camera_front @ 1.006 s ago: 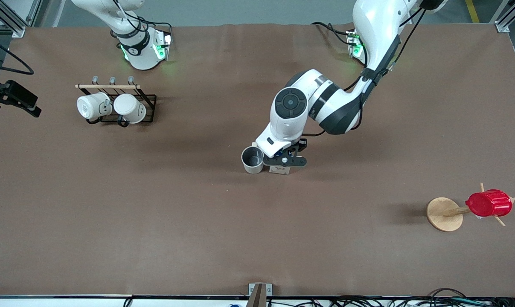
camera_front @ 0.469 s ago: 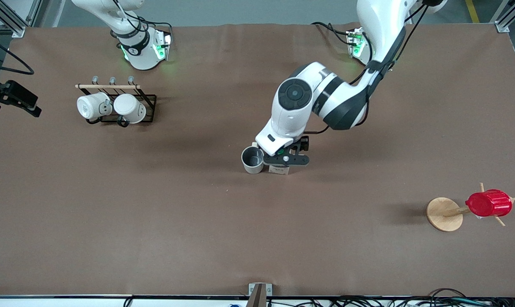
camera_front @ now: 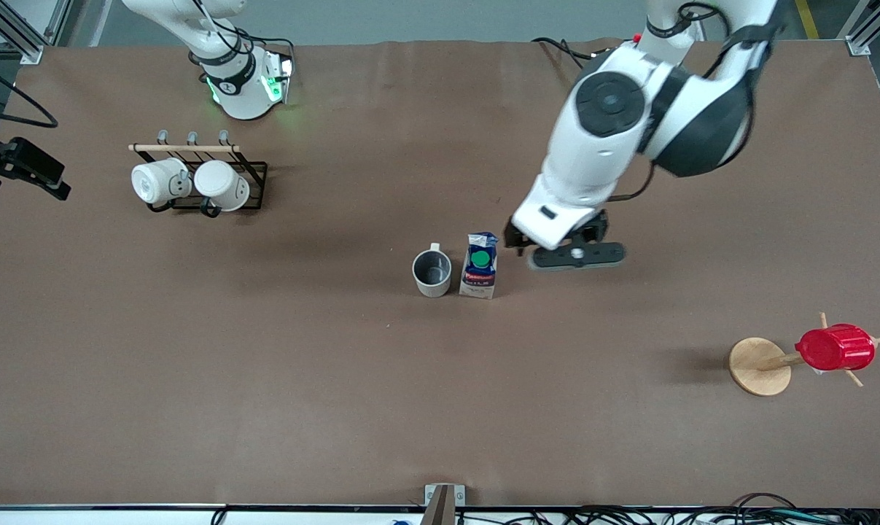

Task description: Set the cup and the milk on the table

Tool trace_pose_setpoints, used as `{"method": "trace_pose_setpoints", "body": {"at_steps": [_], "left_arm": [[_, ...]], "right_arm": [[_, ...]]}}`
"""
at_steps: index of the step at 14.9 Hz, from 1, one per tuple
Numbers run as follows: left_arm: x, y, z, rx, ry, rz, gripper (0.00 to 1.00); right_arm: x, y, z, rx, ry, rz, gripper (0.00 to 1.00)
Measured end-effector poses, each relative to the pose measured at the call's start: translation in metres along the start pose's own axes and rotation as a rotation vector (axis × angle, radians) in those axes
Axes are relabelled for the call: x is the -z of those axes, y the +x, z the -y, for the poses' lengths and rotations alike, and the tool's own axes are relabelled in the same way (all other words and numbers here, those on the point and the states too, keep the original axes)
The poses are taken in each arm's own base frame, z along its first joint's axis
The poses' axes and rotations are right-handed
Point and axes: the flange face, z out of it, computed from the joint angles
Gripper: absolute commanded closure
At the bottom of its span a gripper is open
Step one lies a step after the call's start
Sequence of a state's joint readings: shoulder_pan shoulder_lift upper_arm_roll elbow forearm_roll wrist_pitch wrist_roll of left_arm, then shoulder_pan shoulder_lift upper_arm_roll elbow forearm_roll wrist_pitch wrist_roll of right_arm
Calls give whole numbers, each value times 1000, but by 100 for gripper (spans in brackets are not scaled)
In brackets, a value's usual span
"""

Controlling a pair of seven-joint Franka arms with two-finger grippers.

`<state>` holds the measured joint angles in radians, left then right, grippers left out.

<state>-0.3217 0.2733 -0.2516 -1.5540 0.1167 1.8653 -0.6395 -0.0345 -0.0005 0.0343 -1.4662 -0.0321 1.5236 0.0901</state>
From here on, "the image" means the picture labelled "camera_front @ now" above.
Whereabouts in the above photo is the black left base cable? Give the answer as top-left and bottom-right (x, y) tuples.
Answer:
(532, 36), (595, 71)

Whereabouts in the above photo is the black right base cable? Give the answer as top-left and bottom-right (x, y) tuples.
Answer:
(190, 0), (296, 63)

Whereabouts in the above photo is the black wire mug rack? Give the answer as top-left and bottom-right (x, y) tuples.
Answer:
(128, 130), (268, 218)

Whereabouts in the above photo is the wooden mug tree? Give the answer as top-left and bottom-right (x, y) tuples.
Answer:
(728, 312), (880, 397)

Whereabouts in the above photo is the grey ceramic mug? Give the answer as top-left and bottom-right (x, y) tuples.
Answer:
(412, 243), (453, 298)

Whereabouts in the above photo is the red plastic cup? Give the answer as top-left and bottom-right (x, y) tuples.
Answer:
(795, 324), (876, 372)

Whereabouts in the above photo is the white hanging mug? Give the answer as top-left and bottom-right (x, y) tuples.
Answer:
(194, 160), (251, 213)
(131, 157), (192, 206)

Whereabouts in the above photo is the metal table edge bracket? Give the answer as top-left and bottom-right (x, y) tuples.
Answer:
(424, 483), (466, 525)

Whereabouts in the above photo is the blue white milk carton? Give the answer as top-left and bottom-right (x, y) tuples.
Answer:
(459, 232), (499, 300)

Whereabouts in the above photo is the black base cable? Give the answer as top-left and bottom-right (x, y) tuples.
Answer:
(190, 0), (296, 63)
(532, 36), (595, 71)

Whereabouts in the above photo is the aluminium frame profile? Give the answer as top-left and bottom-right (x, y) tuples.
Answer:
(846, 0), (880, 57)
(0, 0), (70, 65)

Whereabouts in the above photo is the black cable bundle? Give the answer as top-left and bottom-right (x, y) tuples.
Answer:
(556, 493), (880, 525)

